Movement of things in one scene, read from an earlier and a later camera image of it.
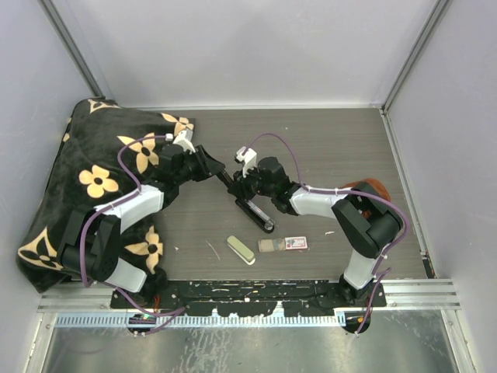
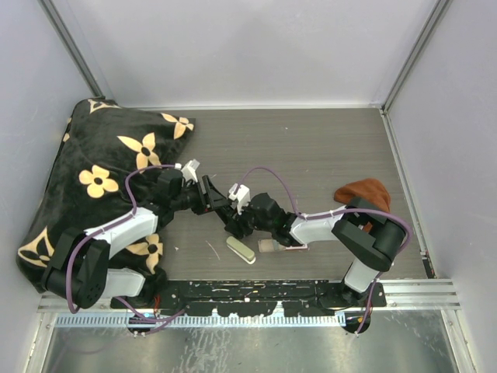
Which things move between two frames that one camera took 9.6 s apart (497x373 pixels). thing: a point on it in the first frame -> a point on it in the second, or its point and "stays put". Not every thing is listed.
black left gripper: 207,165 -> 209,201
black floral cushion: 106,151 stays put
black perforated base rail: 242,298 stays put
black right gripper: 240,186 -> 237,223
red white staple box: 284,243 stays put
